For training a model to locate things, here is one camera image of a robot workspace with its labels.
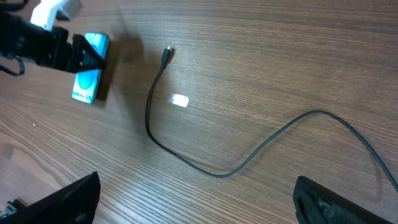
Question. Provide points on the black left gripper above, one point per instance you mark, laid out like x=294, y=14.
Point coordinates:
x=22, y=40

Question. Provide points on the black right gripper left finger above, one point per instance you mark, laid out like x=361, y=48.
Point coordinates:
x=75, y=203

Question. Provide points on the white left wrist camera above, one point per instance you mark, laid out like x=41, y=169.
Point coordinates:
x=48, y=11

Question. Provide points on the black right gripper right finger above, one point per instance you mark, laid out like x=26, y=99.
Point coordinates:
x=316, y=204

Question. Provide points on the Galaxy S25 smartphone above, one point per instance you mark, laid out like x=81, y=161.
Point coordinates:
x=86, y=83

